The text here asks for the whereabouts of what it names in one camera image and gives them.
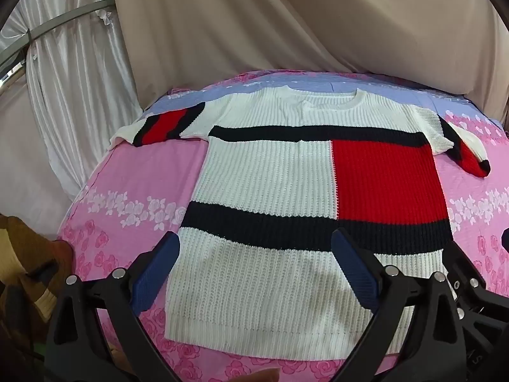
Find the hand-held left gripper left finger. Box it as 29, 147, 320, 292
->
44, 231, 181, 382

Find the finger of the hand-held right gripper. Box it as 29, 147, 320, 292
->
446, 242, 489, 301

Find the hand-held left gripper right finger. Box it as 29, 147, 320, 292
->
331, 228, 467, 382

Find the white red black knit sweater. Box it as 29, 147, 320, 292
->
109, 87, 492, 361

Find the pink floral bed sheet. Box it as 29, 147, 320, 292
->
58, 69, 509, 382

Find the brown striped cloth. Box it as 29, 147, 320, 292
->
0, 214, 75, 351

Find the white satin curtain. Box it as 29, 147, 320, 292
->
0, 0, 144, 216

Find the beige cloth backdrop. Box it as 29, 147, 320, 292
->
111, 0, 509, 132

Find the curved metal pole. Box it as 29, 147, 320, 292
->
0, 0, 116, 68

